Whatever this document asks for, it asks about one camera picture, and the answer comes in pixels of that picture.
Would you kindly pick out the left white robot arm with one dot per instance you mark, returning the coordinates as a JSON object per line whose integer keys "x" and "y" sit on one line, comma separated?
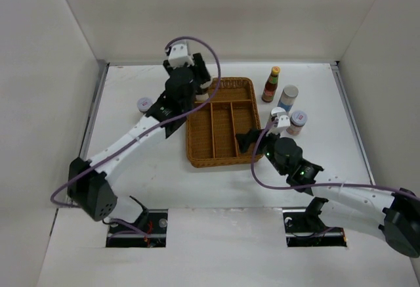
{"x": 91, "y": 181}

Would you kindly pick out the left metal frame rail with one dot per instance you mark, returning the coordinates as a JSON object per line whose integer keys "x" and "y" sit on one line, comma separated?
{"x": 93, "y": 110}

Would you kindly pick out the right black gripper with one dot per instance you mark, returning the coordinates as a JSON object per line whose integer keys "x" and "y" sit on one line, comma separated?
{"x": 246, "y": 139}

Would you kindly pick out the grey-lid dark spice jar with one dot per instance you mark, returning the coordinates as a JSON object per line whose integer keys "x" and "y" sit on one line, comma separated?
{"x": 144, "y": 104}

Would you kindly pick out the red sauce bottle yellow cap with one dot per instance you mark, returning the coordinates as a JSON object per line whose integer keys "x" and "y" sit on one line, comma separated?
{"x": 271, "y": 85}

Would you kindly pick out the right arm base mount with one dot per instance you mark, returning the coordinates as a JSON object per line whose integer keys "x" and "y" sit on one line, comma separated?
{"x": 304, "y": 228}

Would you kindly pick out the right metal frame rail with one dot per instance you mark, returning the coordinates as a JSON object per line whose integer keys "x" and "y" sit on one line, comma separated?
{"x": 351, "y": 119}

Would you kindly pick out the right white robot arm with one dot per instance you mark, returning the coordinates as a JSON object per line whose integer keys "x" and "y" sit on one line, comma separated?
{"x": 391, "y": 215}

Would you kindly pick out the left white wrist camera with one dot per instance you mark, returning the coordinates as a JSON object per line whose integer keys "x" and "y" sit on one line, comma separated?
{"x": 178, "y": 54}

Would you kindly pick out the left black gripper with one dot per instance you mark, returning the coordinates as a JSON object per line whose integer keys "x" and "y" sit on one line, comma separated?
{"x": 199, "y": 71}

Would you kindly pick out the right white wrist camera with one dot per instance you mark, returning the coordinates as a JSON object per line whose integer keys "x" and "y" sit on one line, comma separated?
{"x": 282, "y": 127}

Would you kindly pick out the brown wicker divided tray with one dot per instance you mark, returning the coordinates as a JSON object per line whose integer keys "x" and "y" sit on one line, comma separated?
{"x": 211, "y": 131}

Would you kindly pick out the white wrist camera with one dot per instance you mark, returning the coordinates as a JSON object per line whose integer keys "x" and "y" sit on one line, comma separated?
{"x": 178, "y": 54}
{"x": 282, "y": 127}

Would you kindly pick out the metal frame rail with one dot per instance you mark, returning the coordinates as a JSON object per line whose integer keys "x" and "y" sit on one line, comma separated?
{"x": 351, "y": 119}
{"x": 93, "y": 110}

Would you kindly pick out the silver-lid white blue canister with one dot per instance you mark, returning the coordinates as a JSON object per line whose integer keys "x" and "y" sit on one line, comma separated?
{"x": 287, "y": 98}

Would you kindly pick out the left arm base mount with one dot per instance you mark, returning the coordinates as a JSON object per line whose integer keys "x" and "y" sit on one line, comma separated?
{"x": 148, "y": 230}

